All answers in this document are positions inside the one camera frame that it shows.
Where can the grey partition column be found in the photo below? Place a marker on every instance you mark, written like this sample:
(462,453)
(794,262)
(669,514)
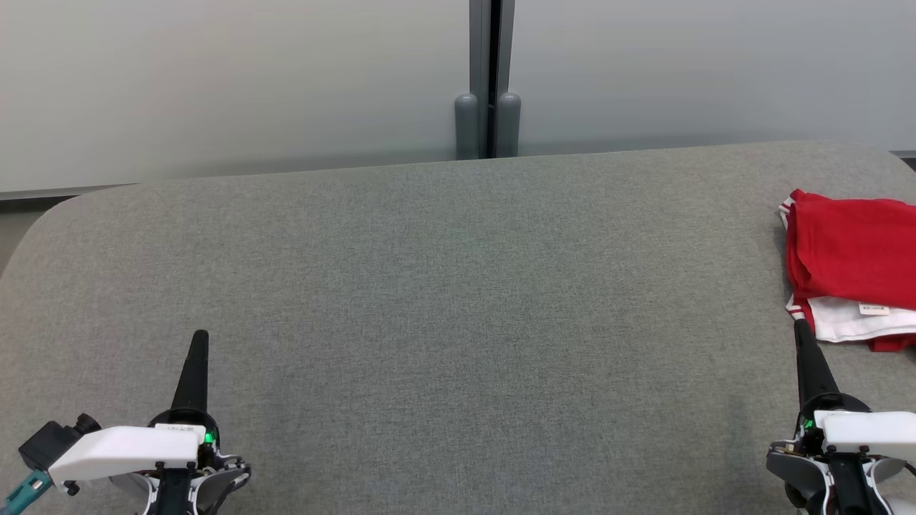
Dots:
(491,50)

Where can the grey rounded post cover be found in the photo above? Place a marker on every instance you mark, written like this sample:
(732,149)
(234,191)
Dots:
(466,129)
(509,129)

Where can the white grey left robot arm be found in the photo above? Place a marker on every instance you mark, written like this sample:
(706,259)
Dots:
(215,490)

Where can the grey fabric sofa cushion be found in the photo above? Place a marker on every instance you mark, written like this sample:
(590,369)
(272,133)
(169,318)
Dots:
(458,322)

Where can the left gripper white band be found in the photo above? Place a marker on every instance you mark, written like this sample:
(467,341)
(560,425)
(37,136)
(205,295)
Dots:
(122,450)

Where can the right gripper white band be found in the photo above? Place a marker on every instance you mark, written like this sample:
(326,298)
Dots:
(873,433)

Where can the grey wall base rail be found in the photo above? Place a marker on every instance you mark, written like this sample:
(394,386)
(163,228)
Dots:
(43,193)

